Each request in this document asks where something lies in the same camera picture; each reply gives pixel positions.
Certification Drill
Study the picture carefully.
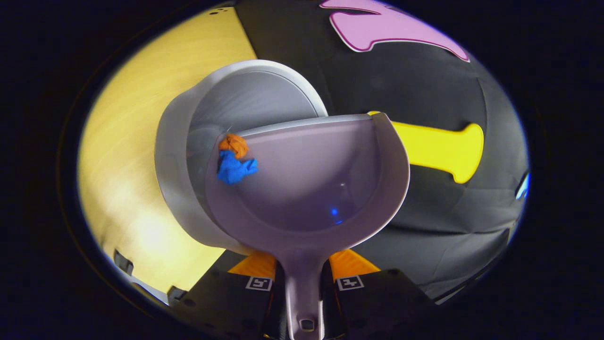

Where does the pale pink dustpan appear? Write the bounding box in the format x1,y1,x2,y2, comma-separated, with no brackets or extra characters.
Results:
204,112,410,340

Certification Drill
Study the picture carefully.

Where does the grey ribbed garbage bin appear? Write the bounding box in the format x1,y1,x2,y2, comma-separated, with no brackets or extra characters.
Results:
155,59,328,255

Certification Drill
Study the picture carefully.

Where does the orange paper scrap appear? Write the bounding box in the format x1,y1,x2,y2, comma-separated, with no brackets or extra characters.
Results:
218,134,249,159

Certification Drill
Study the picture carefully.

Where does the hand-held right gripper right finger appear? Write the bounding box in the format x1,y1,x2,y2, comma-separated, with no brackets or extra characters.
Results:
322,249,437,340

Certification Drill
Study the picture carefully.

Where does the black backdrop cloth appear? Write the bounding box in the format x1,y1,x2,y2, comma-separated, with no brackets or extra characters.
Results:
235,0,530,302

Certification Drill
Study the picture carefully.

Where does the blue paper scrap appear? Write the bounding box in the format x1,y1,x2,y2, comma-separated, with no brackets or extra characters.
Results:
217,150,259,185

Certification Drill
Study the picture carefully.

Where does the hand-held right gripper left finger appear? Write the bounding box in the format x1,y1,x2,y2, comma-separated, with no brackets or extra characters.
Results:
181,250,287,340

